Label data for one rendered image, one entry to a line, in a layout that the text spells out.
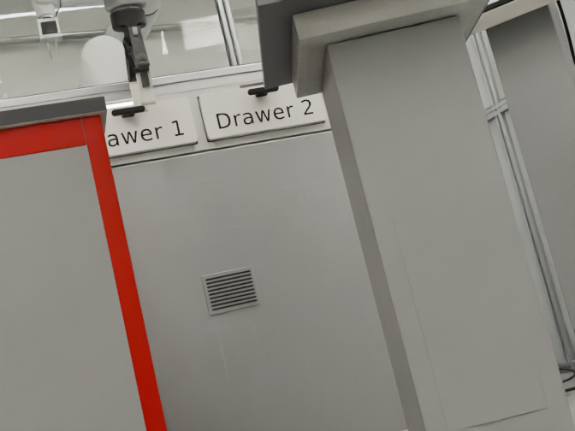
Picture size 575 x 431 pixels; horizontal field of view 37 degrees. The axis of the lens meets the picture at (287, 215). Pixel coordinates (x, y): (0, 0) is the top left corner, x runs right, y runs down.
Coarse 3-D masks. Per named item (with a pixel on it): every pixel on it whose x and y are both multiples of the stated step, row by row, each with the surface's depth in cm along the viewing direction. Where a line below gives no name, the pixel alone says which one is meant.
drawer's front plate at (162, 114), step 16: (144, 112) 196; (160, 112) 197; (176, 112) 198; (112, 128) 194; (128, 128) 194; (144, 128) 195; (160, 128) 196; (176, 128) 197; (192, 128) 198; (112, 144) 193; (128, 144) 194; (144, 144) 195; (160, 144) 195; (176, 144) 196; (192, 144) 199
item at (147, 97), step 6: (150, 72) 182; (138, 78) 181; (150, 78) 181; (138, 84) 181; (150, 84) 181; (144, 90) 181; (150, 90) 181; (144, 96) 181; (150, 96) 181; (144, 102) 181; (150, 102) 181
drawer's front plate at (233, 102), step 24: (216, 96) 201; (240, 96) 202; (264, 96) 204; (288, 96) 205; (312, 96) 207; (216, 120) 200; (240, 120) 201; (264, 120) 202; (288, 120) 204; (312, 120) 205
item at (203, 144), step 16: (160, 96) 200; (176, 96) 201; (192, 96) 201; (192, 112) 201; (288, 128) 205; (304, 128) 206; (320, 128) 207; (208, 144) 200; (224, 144) 201; (240, 144) 202; (112, 160) 194; (128, 160) 195; (144, 160) 196
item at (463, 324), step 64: (384, 0) 122; (448, 0) 122; (320, 64) 134; (384, 64) 125; (448, 64) 125; (384, 128) 123; (448, 128) 123; (384, 192) 122; (448, 192) 122; (384, 256) 120; (448, 256) 120; (512, 256) 120; (384, 320) 132; (448, 320) 119; (512, 320) 119; (448, 384) 117; (512, 384) 117
